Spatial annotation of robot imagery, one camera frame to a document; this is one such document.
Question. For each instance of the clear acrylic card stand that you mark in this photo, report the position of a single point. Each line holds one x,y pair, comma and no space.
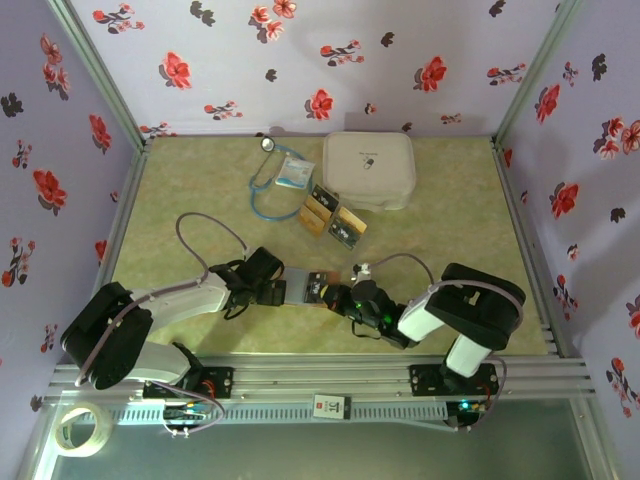
322,239

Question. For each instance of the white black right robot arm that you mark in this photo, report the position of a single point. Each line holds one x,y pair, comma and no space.
417,320

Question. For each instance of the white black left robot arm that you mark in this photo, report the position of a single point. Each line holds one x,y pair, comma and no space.
185,302

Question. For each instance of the gold VIP card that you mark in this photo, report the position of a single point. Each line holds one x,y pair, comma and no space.
352,220
312,222
319,208

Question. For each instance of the red white label tag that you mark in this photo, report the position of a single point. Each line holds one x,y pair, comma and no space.
330,406

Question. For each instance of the white blue packet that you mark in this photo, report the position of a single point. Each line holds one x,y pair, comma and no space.
294,172

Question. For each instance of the small controller board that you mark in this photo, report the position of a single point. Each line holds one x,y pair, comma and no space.
467,407
187,412

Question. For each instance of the white square lidded container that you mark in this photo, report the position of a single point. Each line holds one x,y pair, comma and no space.
370,165

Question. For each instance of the blue stethoscope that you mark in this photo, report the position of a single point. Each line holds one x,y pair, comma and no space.
267,143

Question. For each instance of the clear tape roll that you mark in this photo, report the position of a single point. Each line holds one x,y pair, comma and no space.
84,451

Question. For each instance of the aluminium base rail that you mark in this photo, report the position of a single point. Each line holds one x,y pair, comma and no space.
320,375

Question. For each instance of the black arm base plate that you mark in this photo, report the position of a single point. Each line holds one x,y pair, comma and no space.
425,380
220,382

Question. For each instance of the aluminium side rail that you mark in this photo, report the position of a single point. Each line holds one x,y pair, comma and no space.
517,200
127,200

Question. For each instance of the aluminium corner post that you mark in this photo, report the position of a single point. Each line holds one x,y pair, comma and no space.
533,75
102,75

